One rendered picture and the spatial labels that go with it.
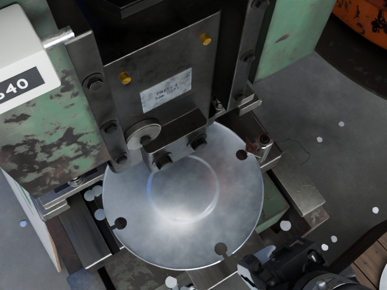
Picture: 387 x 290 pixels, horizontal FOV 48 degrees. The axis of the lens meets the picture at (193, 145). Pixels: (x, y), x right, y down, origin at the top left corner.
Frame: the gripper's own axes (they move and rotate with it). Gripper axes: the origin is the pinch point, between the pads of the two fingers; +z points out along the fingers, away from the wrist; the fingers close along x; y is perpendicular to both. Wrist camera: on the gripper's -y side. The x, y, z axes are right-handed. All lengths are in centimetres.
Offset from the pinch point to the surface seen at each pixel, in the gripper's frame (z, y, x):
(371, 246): 42, 42, -34
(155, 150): -1.7, -1.9, 22.4
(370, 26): -6.1, 34.8, 21.6
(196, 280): 9.2, -5.5, -0.5
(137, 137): -3.8, -3.3, 25.3
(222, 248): 10.0, 1.1, 1.1
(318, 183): 84, 57, -26
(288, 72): 103, 79, 14
